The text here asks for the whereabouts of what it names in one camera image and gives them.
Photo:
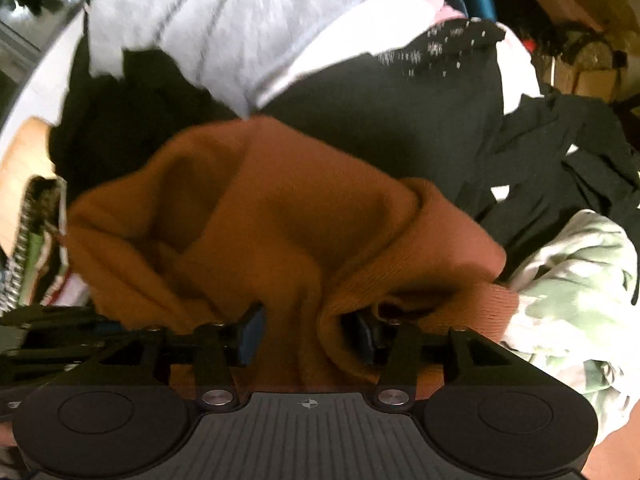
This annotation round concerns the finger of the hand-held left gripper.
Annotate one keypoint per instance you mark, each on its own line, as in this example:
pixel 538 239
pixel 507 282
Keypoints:
pixel 50 337

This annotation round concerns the rust brown knit sweater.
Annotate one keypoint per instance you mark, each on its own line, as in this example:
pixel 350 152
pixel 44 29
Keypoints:
pixel 250 210

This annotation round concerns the grey knit garment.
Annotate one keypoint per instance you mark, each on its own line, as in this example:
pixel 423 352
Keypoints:
pixel 225 20

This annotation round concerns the light green printed garment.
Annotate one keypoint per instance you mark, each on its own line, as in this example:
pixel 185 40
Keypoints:
pixel 575 310

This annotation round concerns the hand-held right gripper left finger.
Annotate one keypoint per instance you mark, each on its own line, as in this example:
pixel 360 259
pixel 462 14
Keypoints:
pixel 251 335

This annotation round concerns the cardboard box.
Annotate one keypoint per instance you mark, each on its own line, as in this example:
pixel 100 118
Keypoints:
pixel 590 80

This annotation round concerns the white and pink garment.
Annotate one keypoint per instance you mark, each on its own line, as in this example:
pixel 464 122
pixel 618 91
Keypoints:
pixel 360 35

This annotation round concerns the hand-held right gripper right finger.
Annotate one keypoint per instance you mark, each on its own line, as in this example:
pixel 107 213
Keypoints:
pixel 367 337

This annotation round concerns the black white-speckled garment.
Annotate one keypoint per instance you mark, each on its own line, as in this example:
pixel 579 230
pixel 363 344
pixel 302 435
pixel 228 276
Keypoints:
pixel 400 125

